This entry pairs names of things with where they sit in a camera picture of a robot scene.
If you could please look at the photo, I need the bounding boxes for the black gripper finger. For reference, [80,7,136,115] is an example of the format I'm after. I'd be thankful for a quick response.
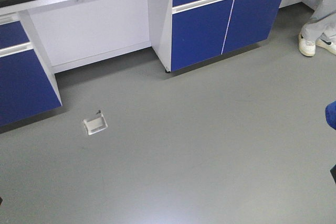
[330,165,336,183]

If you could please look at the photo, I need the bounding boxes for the blue cloth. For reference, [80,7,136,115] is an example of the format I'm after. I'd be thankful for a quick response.
[325,101,336,130]

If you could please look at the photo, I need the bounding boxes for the white sneaker right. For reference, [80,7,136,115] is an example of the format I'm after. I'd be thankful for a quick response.
[316,38,336,55]

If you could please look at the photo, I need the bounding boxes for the white sneaker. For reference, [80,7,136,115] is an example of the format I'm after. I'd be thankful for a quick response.
[316,38,336,55]
[298,33,316,57]

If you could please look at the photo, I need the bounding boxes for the blue cabinet left door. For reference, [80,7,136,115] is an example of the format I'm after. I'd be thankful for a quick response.
[171,0,233,71]

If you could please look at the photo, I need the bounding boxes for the blue cabinet right door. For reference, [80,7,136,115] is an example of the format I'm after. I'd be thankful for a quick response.
[222,0,281,53]

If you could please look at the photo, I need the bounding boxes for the white sneaker left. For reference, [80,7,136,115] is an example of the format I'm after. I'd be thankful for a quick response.
[298,33,316,57]

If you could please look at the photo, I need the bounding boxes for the white floor outlet box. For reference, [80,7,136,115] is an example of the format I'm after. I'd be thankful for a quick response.
[82,110,108,136]

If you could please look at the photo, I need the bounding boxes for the blue cabinet far left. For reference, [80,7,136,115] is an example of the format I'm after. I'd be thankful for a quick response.
[1,21,62,126]

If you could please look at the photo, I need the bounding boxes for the blue cabinet door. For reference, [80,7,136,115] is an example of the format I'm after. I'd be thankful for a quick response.
[222,0,281,53]
[171,0,233,71]

